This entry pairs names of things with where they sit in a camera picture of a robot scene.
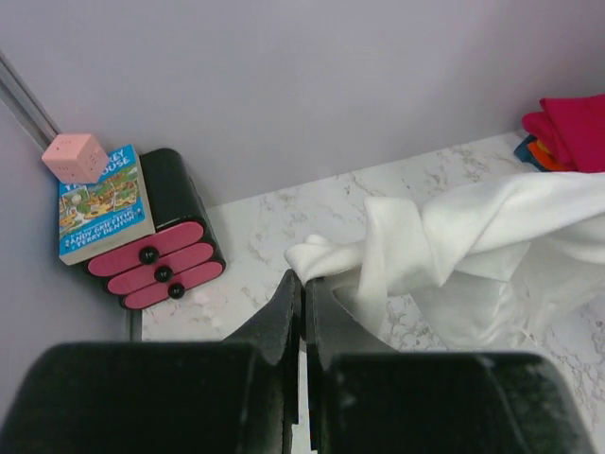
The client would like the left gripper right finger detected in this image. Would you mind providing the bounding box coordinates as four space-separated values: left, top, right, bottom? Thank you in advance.
302 279 594 453

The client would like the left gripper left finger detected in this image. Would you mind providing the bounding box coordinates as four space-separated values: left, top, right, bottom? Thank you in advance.
1 271 301 453

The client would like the white t shirt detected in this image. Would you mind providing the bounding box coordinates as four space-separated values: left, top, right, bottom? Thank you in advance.
285 172 604 349

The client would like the blue paperback book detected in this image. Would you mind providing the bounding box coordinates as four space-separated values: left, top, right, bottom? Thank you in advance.
59 145 155 266

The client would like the pink cube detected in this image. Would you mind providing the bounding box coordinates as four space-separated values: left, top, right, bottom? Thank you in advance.
42 133 109 183

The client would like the blue folded t shirt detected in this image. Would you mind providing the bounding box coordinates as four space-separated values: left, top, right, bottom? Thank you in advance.
513 134 549 172

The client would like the orange folded t shirt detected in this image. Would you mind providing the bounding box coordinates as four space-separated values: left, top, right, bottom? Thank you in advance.
527 140 574 171

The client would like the magenta folded t shirt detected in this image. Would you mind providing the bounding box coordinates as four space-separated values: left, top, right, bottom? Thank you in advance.
522 94 604 173

